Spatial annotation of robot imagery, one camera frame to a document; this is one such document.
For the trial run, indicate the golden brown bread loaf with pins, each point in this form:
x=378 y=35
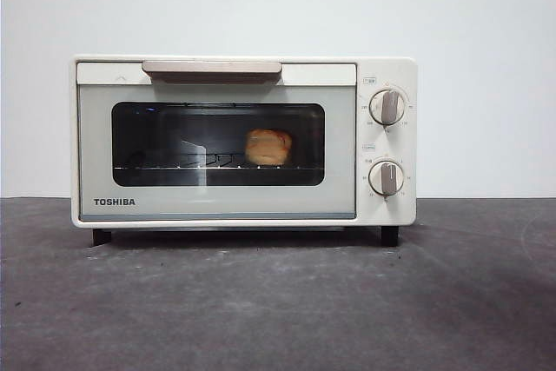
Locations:
x=267 y=147

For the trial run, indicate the white Toshiba toaster oven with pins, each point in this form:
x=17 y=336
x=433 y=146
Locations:
x=404 y=71

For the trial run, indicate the white glass oven door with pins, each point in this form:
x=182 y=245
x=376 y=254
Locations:
x=95 y=136

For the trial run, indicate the small beige oven knob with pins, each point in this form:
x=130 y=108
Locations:
x=386 y=177

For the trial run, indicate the large beige oven knob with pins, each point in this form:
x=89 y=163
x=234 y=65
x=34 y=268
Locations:
x=387 y=107

